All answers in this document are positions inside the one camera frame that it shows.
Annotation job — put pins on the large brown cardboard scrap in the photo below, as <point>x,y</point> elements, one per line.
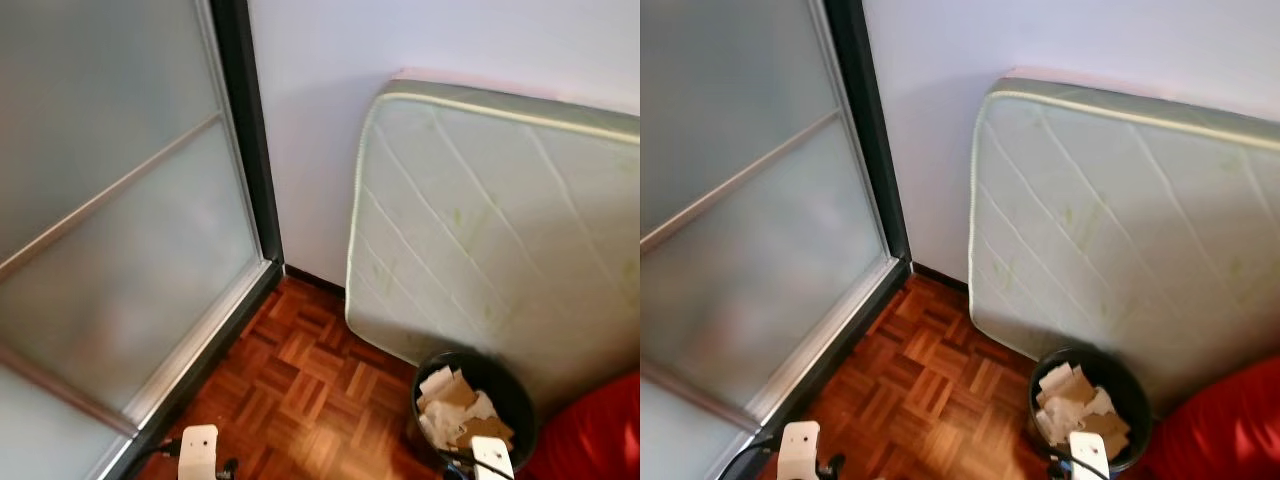
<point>1108,428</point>
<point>488,432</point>

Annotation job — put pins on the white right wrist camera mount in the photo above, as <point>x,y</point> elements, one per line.
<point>1090,458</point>
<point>493,460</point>

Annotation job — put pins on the white tissue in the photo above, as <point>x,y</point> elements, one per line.
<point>482,406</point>
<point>1100,402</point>

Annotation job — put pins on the black round waste bin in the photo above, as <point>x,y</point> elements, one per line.
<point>1135,400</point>
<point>515,400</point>

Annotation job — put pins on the dark wooden baseboard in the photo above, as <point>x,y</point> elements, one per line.
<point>315,280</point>
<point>940,277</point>

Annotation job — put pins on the white paper scrap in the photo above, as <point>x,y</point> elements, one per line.
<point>436,383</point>
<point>1053,380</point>
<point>1052,423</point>
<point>435,428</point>

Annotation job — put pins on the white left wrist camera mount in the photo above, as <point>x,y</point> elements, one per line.
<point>800,450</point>
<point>200,450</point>

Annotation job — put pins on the white mattress green leaf print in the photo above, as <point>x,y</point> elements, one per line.
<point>500,220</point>
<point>1120,220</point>

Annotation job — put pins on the small brown cardboard scrap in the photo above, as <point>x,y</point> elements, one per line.
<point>1078,388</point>
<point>460,393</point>

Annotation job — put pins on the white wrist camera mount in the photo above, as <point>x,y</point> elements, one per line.
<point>1090,458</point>
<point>800,450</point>
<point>493,460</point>
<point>200,450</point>

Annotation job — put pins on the large red fabric beanbag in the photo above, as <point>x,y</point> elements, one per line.
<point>600,440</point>
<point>1220,430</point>

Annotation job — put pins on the frosted glass sliding door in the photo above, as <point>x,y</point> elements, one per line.
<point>740,200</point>
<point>100,200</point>

